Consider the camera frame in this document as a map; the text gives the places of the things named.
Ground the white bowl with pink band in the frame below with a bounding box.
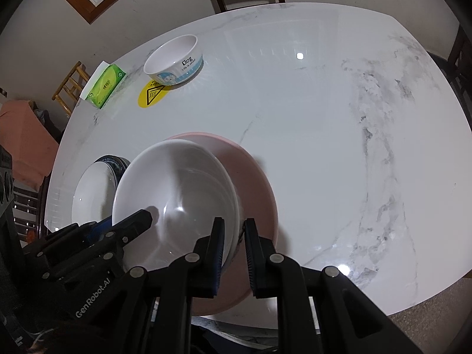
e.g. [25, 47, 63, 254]
[112, 139, 240, 270]

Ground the white bowl with blue band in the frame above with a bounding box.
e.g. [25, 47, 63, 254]
[143, 34, 204, 85]

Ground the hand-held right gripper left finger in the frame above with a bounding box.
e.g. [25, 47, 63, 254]
[103, 217, 226, 354]

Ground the pink cloth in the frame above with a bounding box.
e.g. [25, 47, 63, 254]
[0, 99, 60, 189]

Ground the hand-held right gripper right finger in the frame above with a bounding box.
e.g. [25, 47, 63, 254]
[243, 217, 425, 354]

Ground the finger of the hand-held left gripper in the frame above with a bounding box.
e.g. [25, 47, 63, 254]
[22, 217, 115, 259]
[44, 209, 153, 281]

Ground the large pink bowl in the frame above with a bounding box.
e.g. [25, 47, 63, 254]
[162, 131, 279, 316]

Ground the yellow round warning sticker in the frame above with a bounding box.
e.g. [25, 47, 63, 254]
[137, 78, 174, 108]

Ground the green tissue pack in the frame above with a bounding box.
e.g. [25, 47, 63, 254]
[80, 63, 127, 109]

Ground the bamboo chair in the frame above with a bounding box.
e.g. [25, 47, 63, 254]
[52, 61, 93, 117]

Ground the grey quilted cushion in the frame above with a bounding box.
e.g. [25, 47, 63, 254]
[190, 317, 281, 354]

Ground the white plate with red flowers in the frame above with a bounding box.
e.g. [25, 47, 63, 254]
[71, 161, 120, 231]

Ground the large blue floral plate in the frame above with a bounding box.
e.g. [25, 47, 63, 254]
[92, 155, 132, 187]

